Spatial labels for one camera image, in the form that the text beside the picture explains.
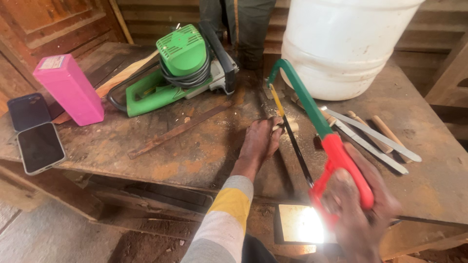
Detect person's right hand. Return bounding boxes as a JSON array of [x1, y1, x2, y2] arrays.
[[321, 142, 403, 263]]

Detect person's left hand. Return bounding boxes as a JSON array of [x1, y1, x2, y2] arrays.
[[238, 116, 286, 173]]

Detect short wooden dowel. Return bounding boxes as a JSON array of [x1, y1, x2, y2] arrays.
[[272, 122, 300, 134]]

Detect green hacksaw with red handle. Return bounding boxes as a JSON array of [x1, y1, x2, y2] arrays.
[[266, 58, 376, 230]]

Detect flat metal file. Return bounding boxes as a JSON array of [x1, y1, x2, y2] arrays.
[[320, 106, 423, 163], [291, 93, 410, 175]]

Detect rusty flat metal bar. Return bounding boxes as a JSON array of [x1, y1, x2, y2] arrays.
[[127, 100, 233, 160]]

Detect large white plastic bucket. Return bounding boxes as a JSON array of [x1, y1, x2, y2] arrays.
[[280, 0, 427, 101]]

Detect green electric planer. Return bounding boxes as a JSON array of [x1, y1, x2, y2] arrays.
[[107, 20, 240, 118]]

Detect light wooden strip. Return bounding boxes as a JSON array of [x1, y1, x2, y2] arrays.
[[52, 50, 161, 125]]

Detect pink rectangular box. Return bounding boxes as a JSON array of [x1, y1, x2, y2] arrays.
[[32, 54, 105, 127]]

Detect phone with white edge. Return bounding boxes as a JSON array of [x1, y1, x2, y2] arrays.
[[16, 122, 67, 176]]

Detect phone in dark blue case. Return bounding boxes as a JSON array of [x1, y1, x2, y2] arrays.
[[7, 92, 52, 132]]

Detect round wooden handle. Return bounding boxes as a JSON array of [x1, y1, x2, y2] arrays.
[[372, 115, 413, 164], [346, 110, 394, 154]]

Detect wooden furniture frame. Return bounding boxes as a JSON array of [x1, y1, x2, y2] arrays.
[[424, 35, 468, 110]]

